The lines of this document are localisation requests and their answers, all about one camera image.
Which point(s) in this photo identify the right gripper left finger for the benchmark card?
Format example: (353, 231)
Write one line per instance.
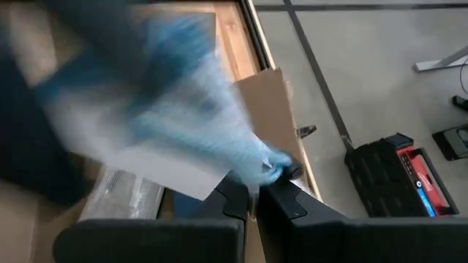
(146, 241)

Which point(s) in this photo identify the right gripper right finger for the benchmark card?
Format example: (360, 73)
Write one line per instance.
(365, 241)

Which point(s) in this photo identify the clear mesh pouch blue trim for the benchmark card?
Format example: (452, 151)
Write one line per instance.
(175, 139)

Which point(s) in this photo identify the brown cardboard box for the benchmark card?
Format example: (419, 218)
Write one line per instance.
(270, 109)

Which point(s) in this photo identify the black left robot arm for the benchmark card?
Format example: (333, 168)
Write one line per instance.
(25, 153)

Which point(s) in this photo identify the silver bubble wrap packet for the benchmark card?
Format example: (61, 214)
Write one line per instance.
(120, 193)

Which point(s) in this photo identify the black red power station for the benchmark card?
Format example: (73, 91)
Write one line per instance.
(380, 179)

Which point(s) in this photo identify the black floor device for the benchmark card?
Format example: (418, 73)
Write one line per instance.
(453, 142)

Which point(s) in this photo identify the black floor adapter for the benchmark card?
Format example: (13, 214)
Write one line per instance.
(460, 103)

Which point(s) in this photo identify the white metal desk foot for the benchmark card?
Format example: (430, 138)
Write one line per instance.
(435, 65)

